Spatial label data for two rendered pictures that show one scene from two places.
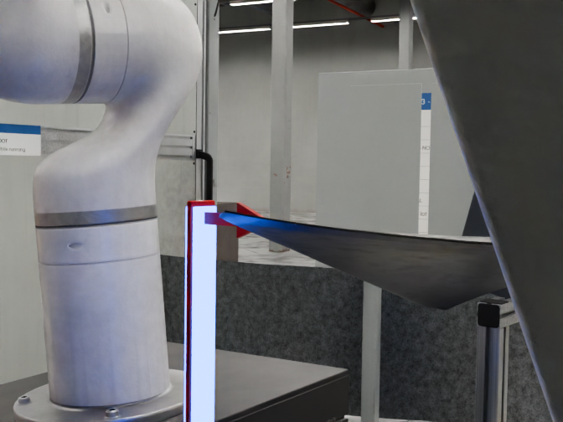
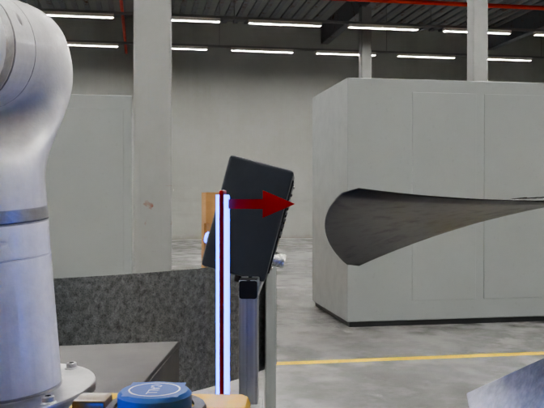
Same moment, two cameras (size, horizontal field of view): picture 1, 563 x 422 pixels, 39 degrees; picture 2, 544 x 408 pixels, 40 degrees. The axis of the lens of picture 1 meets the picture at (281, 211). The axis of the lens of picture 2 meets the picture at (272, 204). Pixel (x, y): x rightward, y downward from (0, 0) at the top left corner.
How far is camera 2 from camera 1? 0.41 m
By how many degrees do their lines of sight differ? 37
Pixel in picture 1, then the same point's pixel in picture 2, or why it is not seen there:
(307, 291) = not seen: outside the picture
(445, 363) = not seen: hidden behind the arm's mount
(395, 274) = (365, 237)
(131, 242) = (44, 239)
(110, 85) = (13, 92)
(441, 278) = (388, 239)
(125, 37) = (33, 48)
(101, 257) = (23, 254)
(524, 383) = not seen: hidden behind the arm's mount
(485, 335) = (245, 305)
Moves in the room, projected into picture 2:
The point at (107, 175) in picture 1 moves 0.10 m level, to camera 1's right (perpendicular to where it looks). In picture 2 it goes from (26, 176) to (119, 177)
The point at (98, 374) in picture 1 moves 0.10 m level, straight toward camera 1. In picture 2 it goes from (22, 367) to (82, 383)
